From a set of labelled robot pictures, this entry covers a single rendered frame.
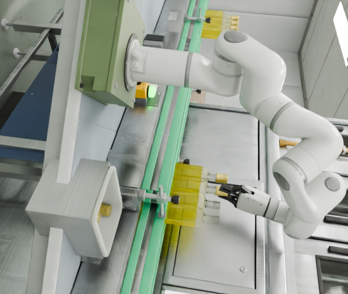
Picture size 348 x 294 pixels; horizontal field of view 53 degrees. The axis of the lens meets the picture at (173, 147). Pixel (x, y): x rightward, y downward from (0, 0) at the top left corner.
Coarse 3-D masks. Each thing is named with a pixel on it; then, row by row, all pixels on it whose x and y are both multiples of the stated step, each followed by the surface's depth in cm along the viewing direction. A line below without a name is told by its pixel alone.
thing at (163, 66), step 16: (144, 48) 91; (160, 48) 92; (128, 64) 89; (144, 64) 90; (160, 64) 90; (176, 64) 89; (128, 80) 92; (144, 80) 93; (160, 80) 92; (176, 80) 91
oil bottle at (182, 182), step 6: (174, 180) 124; (180, 180) 124; (186, 180) 124; (192, 180) 124; (198, 180) 124; (204, 180) 124; (174, 186) 122; (180, 186) 122; (186, 186) 122; (192, 186) 122; (198, 186) 122; (204, 186) 122; (204, 192) 122
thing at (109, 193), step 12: (108, 180) 86; (108, 192) 99; (120, 192) 100; (96, 204) 81; (108, 204) 104; (120, 204) 104; (96, 216) 80; (108, 216) 103; (96, 228) 81; (108, 228) 100; (108, 240) 98; (108, 252) 96
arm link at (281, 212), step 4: (280, 204) 116; (284, 204) 117; (280, 208) 116; (284, 208) 115; (288, 208) 115; (276, 212) 115; (280, 212) 115; (284, 212) 115; (276, 216) 116; (280, 216) 115; (284, 216) 115; (272, 220) 119; (276, 220) 117; (280, 220) 116; (284, 220) 115
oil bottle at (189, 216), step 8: (168, 208) 116; (176, 208) 116; (184, 208) 116; (192, 208) 116; (200, 208) 117; (168, 216) 115; (176, 216) 115; (184, 216) 114; (192, 216) 114; (200, 216) 115; (176, 224) 118; (184, 224) 117; (192, 224) 116; (200, 224) 116
